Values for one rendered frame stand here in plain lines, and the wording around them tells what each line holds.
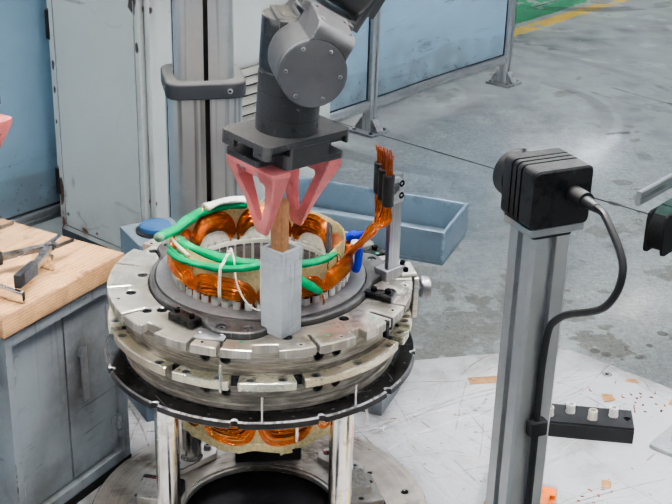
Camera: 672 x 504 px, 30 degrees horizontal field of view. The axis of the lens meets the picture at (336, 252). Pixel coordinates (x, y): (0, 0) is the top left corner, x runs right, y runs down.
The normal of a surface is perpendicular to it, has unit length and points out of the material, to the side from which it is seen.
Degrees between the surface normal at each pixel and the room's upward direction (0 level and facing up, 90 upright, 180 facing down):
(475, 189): 0
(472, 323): 0
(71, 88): 90
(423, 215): 90
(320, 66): 91
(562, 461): 0
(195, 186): 90
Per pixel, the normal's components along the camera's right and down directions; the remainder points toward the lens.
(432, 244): -0.37, 0.37
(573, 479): 0.03, -0.91
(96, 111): -0.65, 0.29
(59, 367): 0.87, 0.22
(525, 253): -0.91, 0.14
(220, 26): 0.22, 0.40
